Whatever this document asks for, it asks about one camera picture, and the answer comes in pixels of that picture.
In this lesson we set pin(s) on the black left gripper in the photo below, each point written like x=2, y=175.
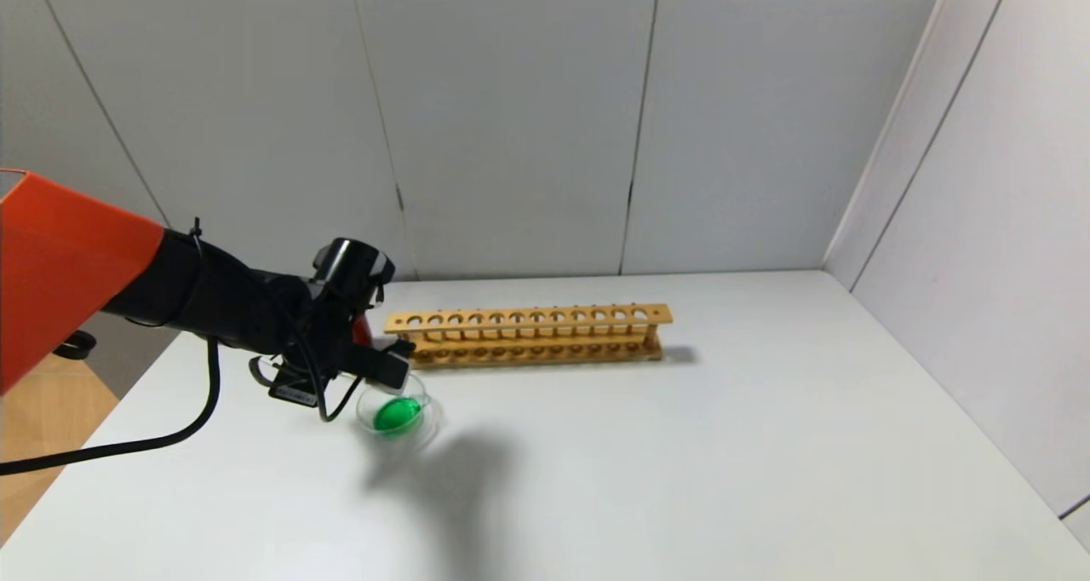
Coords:
x=292, y=393

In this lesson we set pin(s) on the orange and black left arm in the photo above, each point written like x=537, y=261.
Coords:
x=60, y=257

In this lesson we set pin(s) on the wooden test tube rack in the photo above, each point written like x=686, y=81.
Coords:
x=528, y=317

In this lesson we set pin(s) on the dark red cup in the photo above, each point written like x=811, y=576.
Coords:
x=364, y=332

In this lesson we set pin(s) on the clear glass beaker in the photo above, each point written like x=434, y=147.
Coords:
x=398, y=416

